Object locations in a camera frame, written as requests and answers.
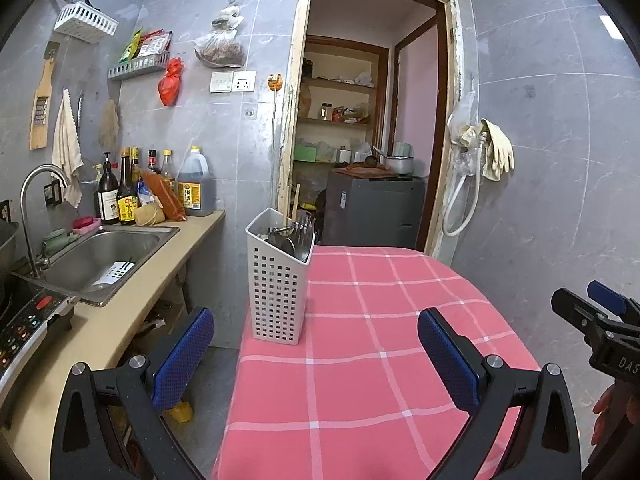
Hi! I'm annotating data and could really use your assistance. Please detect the yellow rubber gloves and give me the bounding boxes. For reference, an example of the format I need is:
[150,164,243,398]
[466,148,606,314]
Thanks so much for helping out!
[458,118,515,182]

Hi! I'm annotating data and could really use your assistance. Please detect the steel fork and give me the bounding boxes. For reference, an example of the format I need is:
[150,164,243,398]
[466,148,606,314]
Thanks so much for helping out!
[295,210,314,262]

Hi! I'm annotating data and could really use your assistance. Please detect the chrome faucet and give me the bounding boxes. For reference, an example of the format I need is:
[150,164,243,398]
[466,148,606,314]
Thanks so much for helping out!
[19,162,72,279]

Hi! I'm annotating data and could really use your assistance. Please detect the orange snack bag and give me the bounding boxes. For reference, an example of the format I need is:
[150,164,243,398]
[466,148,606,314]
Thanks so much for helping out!
[141,170,186,221]

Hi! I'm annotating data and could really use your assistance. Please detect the induction cooktop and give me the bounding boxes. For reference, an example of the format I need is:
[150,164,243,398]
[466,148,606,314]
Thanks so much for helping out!
[1,274,77,404]

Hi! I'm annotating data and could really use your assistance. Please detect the grey wall shelf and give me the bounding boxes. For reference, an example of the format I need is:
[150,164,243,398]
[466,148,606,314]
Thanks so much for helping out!
[107,51,169,80]

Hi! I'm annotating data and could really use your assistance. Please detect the metal pot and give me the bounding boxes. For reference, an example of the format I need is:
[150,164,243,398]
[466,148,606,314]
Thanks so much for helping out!
[384,156,414,176]

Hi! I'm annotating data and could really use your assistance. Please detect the grey cabinet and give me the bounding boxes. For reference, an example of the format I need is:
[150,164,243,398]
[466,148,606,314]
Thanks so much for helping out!
[321,171,425,249]

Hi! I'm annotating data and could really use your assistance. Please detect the orange wall hook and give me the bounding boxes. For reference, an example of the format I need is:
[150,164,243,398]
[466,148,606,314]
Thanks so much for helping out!
[267,73,283,92]

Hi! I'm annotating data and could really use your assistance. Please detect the dark soy sauce bottle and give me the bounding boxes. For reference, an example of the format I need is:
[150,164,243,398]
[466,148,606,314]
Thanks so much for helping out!
[96,152,119,224]

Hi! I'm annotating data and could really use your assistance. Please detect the large dark vinegar jug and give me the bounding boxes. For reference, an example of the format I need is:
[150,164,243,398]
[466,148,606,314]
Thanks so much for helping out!
[177,145,216,217]

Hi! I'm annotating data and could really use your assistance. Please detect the white wall switch panel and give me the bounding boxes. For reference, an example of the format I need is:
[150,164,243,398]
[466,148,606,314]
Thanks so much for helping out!
[209,70,256,93]

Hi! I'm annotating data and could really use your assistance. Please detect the white hose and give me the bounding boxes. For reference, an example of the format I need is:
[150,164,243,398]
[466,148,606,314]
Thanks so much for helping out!
[441,131,490,238]

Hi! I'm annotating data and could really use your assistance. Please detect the steel sink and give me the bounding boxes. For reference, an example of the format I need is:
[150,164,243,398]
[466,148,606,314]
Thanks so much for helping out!
[23,226,179,307]

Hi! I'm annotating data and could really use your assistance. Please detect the red plastic bag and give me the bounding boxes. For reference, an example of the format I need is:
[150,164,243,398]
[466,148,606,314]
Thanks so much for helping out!
[157,58,183,106]

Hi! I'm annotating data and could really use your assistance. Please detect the person's right hand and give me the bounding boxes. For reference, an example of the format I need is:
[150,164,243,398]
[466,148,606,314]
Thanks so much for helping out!
[590,385,614,446]

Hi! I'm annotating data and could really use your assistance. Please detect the hanging beige towel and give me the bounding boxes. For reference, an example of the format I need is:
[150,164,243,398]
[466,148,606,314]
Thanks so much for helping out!
[52,88,84,209]

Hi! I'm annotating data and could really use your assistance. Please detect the wooden grater board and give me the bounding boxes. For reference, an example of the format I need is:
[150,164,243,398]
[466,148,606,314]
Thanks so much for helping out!
[29,41,60,151]

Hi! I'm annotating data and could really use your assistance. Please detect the clear hanging plastic bag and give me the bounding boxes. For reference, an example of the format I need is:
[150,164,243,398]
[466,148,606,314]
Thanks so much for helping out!
[193,0,246,70]

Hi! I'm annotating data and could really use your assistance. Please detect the white perforated utensil holder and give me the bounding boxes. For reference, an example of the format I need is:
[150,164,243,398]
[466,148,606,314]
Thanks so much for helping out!
[245,208,316,344]

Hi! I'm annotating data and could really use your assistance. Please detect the pink checked tablecloth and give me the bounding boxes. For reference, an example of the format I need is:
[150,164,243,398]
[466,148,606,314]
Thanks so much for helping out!
[213,247,536,479]

